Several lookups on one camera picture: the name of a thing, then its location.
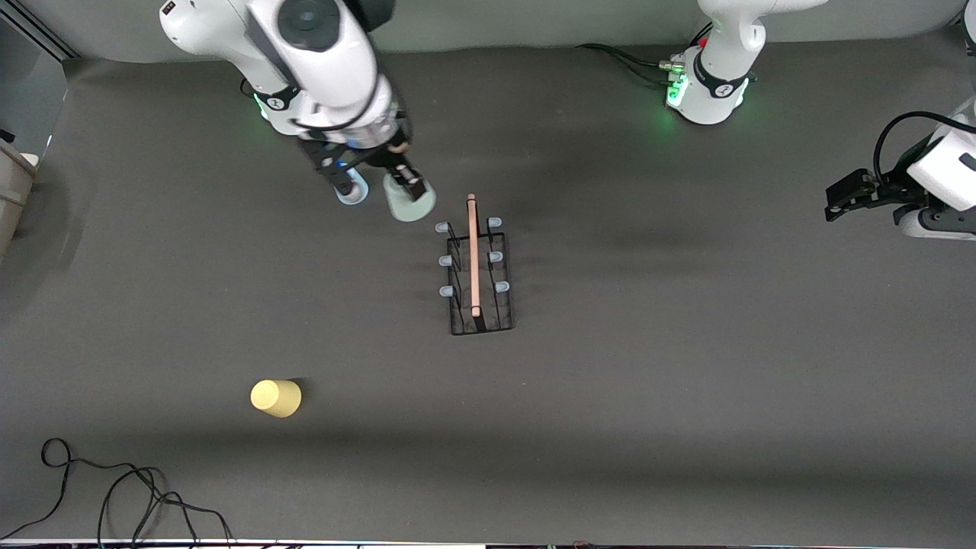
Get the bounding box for black wire cup holder rack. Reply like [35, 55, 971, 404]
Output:
[435, 193, 516, 336]

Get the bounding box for black arm base cables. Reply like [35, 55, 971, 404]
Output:
[576, 43, 681, 86]

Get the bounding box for black loose floor cable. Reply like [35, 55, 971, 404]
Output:
[0, 438, 234, 547]

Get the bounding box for black metal rail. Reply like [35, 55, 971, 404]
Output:
[0, 0, 79, 61]

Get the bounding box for dark grey table mat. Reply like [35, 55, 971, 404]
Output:
[0, 30, 976, 545]

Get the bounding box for yellow plastic cup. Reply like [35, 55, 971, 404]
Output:
[250, 379, 303, 419]

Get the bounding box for pale green plastic cup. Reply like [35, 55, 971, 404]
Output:
[381, 174, 438, 223]

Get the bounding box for light blue plastic cup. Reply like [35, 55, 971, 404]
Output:
[334, 172, 370, 206]

